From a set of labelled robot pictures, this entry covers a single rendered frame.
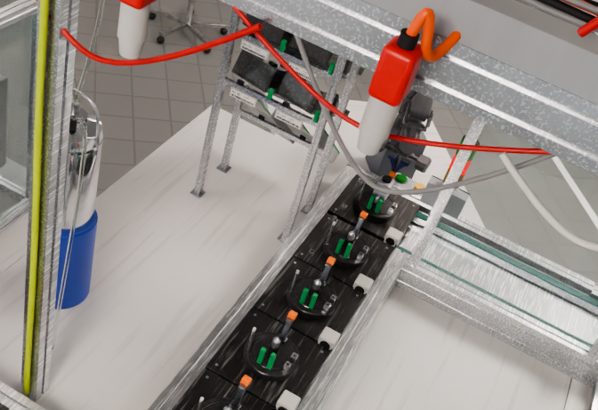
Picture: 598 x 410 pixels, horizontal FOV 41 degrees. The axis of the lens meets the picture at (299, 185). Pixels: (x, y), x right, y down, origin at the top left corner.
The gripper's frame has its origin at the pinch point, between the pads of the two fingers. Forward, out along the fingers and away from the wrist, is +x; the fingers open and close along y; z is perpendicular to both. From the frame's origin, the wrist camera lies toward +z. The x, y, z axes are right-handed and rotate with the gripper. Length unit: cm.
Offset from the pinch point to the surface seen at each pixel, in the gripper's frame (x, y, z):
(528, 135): -93, -31, -116
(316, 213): 13.2, 14.4, -24.4
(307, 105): -23.7, 26.5, -27.1
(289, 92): -24.0, 33.1, -25.8
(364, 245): 9.5, -4.4, -31.6
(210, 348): 13, 14, -90
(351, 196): 11.5, 8.7, -10.4
